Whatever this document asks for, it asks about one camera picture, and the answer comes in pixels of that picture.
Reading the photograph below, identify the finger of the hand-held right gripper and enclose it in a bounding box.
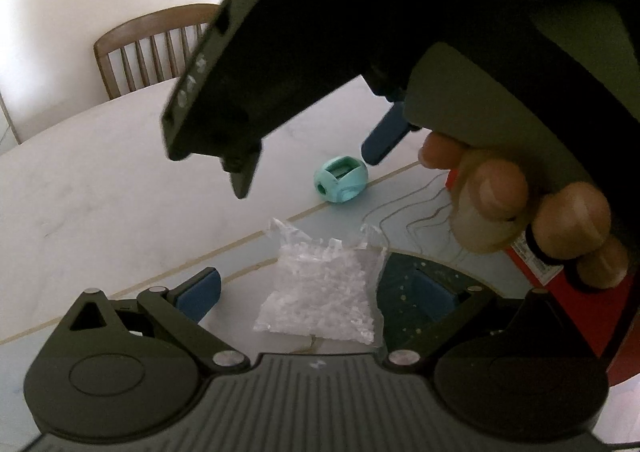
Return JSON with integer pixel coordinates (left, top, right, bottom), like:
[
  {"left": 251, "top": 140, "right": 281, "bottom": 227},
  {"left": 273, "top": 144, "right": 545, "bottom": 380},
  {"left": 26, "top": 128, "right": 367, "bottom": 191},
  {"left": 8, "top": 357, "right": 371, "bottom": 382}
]
[{"left": 361, "top": 99, "right": 421, "bottom": 166}]

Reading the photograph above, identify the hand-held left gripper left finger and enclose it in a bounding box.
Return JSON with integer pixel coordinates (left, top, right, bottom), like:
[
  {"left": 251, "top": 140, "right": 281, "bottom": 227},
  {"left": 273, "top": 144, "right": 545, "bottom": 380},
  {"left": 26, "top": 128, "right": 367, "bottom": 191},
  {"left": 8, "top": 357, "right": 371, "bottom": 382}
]
[{"left": 67, "top": 267, "right": 249, "bottom": 374}]

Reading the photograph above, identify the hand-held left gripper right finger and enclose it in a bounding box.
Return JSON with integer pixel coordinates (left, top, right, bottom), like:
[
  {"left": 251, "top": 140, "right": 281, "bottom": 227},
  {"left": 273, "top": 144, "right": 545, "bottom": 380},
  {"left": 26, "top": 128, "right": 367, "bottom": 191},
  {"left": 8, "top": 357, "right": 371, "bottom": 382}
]
[{"left": 387, "top": 269, "right": 568, "bottom": 374}]

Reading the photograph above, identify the teal pencil sharpener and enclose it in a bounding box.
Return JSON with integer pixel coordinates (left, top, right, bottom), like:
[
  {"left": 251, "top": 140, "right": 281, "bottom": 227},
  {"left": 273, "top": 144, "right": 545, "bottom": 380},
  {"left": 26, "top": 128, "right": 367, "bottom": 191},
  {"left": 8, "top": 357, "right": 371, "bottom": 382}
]
[{"left": 314, "top": 157, "right": 370, "bottom": 204}]

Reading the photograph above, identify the clear bag of white beads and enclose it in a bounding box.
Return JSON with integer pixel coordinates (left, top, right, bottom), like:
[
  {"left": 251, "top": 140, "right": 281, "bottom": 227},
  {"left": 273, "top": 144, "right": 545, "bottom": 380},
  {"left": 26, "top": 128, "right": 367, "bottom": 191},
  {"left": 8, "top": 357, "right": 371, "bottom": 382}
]
[{"left": 252, "top": 218, "right": 390, "bottom": 345}]

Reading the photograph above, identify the cardboard box with red tape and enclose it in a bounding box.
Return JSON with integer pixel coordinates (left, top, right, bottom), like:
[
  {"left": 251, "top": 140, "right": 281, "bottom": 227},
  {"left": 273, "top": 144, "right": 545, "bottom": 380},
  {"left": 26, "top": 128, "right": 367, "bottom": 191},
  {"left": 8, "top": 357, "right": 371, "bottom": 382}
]
[{"left": 445, "top": 169, "right": 640, "bottom": 388}]

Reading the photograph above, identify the person's right hand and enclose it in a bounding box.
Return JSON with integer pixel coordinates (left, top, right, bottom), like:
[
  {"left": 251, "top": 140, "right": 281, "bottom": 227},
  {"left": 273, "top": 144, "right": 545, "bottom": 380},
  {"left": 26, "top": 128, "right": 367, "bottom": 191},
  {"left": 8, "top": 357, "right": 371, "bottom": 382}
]
[{"left": 419, "top": 0, "right": 631, "bottom": 290}]

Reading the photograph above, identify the wooden slat-back chair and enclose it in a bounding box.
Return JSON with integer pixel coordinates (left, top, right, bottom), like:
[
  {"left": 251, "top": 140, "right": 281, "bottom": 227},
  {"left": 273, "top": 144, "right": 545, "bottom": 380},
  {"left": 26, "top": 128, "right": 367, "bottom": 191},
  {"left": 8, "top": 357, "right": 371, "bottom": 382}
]
[{"left": 93, "top": 3, "right": 223, "bottom": 100}]

